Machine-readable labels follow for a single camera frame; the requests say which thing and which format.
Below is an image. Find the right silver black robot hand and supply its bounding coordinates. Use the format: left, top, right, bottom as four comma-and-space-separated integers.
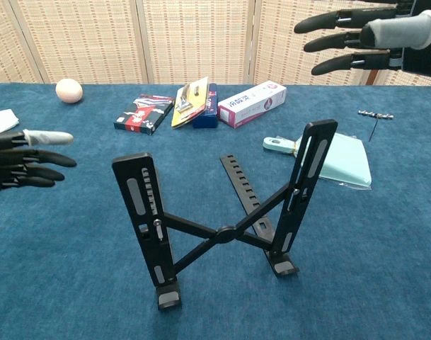
293, 0, 431, 79

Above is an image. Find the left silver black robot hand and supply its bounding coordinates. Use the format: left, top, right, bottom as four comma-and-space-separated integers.
0, 129, 78, 219

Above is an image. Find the black folding stand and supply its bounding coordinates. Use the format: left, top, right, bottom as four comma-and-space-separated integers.
111, 119, 339, 311

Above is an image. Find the white folded cloth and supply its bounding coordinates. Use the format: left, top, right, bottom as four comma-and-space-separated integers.
0, 108, 20, 135

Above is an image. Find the pale pink egg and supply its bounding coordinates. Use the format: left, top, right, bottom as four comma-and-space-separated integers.
55, 78, 84, 104

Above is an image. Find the blue table cloth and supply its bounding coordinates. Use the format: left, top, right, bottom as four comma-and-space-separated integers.
0, 83, 431, 340

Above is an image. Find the black red card box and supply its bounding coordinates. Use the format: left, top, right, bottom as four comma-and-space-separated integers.
113, 93, 176, 136

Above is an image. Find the mint green bagged dustpan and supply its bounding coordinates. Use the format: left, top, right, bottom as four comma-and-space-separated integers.
263, 132, 374, 191

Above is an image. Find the white toothpaste box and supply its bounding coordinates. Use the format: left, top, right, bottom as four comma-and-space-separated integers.
217, 80, 287, 129

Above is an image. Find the yellow razor blister pack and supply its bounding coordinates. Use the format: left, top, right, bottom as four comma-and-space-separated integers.
171, 76, 211, 130

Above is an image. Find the dark blue box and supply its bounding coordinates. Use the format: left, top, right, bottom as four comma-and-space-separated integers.
192, 83, 219, 129

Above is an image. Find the woven bamboo folding screen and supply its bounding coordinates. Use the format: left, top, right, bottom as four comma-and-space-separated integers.
0, 0, 431, 86

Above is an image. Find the metal T-handle tool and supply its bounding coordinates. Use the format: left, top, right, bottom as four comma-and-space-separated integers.
357, 109, 396, 142

